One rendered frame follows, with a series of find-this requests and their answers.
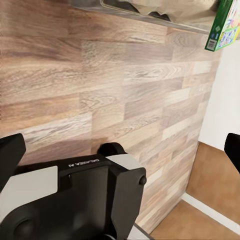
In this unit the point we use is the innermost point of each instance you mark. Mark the sliding door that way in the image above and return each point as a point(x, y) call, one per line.
point(186, 222)
point(215, 181)

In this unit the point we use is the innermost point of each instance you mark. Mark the board game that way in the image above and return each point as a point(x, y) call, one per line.
point(225, 27)

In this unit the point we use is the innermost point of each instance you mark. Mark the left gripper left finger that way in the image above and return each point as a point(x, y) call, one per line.
point(12, 149)

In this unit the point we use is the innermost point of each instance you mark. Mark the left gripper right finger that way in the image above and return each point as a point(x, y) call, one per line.
point(232, 149)

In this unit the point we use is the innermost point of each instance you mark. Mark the bed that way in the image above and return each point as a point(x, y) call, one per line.
point(189, 15)

